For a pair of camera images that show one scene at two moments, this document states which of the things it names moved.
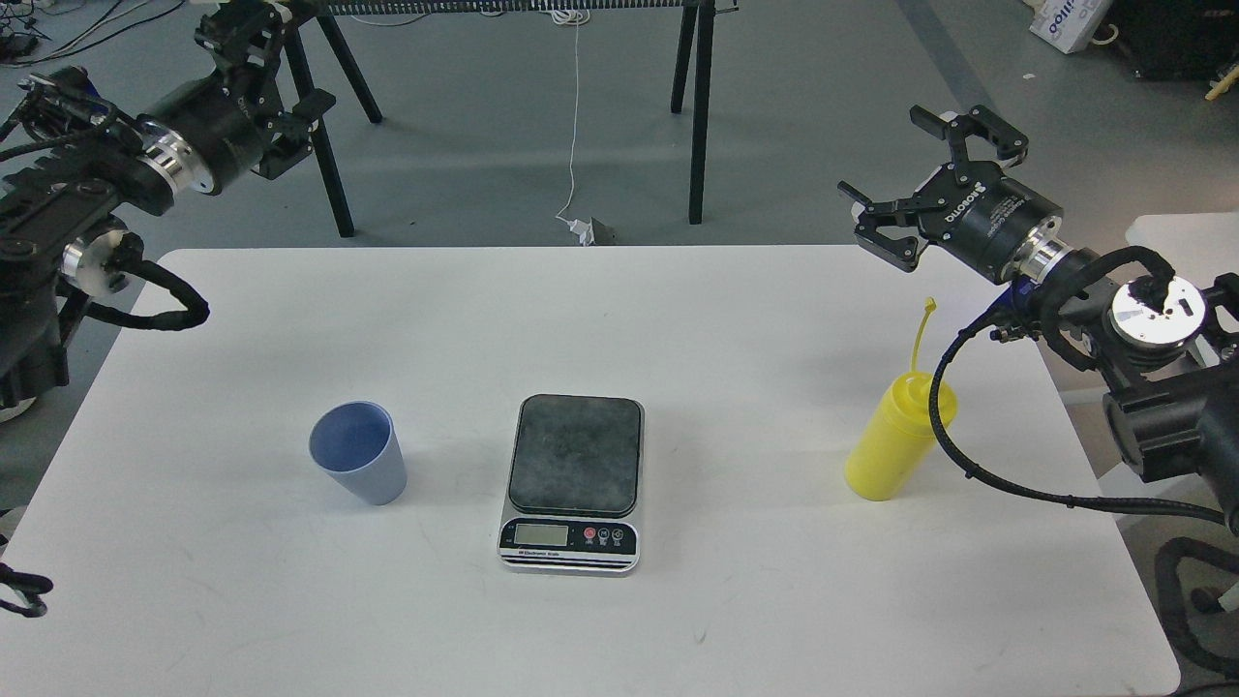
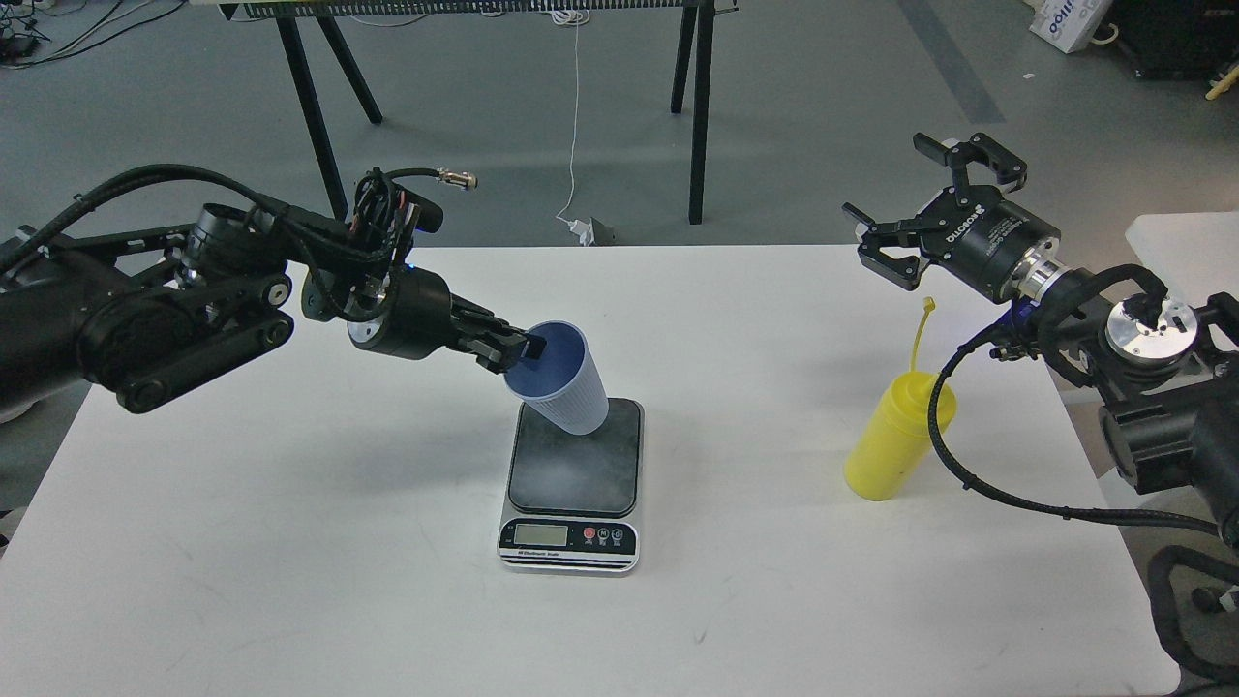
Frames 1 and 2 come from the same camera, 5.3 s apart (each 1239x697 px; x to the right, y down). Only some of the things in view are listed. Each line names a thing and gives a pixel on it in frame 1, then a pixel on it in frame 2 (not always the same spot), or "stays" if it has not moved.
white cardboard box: (1068, 24) stays
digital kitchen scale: (575, 488) stays
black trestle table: (696, 22) stays
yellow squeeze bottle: (891, 456) stays
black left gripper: (210, 128) to (415, 319)
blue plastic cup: (358, 444) to (565, 382)
